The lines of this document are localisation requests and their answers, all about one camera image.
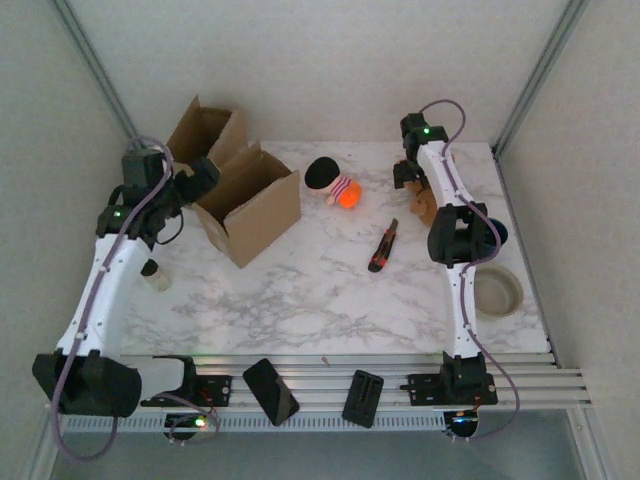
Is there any brown plush bear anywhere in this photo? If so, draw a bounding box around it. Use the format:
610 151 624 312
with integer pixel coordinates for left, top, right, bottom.
407 177 437 227

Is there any brown cardboard box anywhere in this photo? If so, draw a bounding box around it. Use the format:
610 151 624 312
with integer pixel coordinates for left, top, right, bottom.
164 94 250 174
193 141 303 270

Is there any red black utility knife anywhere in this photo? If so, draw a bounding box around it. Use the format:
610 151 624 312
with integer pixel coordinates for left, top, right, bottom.
367 217 400 274

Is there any small white bottle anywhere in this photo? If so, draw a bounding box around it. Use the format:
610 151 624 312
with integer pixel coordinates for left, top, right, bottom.
139 258 173 294

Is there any dark blue mug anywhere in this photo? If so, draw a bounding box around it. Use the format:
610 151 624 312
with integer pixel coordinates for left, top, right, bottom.
487 217 510 261

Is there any black smartphone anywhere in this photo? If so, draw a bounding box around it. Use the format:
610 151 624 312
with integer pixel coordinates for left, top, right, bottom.
242 358 301 427

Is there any black plastic holder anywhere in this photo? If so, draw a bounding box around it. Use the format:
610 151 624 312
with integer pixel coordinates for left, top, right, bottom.
341 369 385 430

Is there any controller board with green light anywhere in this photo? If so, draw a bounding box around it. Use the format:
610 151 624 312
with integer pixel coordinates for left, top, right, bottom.
443 409 482 444
163 412 214 444

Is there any aluminium table edge rail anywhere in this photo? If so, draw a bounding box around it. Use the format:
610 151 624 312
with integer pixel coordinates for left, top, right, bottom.
491 143 559 357

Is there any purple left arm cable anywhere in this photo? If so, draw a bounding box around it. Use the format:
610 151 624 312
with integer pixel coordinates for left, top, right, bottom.
49 135 219 461

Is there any aluminium frame post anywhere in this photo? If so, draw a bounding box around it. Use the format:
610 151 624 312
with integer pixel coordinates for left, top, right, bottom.
47 0 151 159
489 0 591 159

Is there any aluminium rail base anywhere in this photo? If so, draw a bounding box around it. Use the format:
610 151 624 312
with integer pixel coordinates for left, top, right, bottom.
44 352 594 414

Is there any grey slotted cable duct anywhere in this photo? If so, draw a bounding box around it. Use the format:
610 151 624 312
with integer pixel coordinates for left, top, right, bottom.
64 412 446 434

